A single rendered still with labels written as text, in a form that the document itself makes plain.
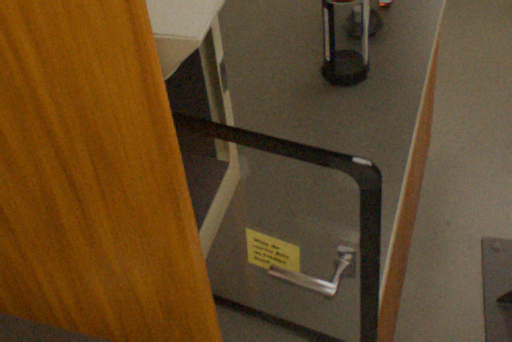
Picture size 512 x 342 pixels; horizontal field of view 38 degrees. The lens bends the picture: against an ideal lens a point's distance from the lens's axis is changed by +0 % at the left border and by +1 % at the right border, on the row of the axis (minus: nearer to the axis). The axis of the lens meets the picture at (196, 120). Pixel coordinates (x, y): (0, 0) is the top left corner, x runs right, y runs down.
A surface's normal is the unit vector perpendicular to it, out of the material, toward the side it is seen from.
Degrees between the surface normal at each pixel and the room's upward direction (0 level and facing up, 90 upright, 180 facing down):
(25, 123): 90
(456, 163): 0
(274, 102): 0
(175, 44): 90
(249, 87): 0
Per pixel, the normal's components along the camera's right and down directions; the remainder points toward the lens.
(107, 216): -0.34, 0.66
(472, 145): -0.15, -0.74
